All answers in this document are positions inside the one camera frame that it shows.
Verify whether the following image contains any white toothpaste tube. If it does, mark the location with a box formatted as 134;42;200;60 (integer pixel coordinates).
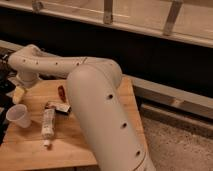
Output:
41;108;55;148

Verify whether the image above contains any wooden board table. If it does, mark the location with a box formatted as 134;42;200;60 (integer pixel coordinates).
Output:
0;77;150;163

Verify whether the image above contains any red small object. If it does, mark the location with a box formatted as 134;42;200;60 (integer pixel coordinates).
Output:
58;85;66;102

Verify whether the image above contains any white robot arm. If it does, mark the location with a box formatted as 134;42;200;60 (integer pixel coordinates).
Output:
8;45;156;171

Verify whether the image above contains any metal rail frame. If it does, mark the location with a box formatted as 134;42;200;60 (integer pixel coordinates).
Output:
0;0;213;48

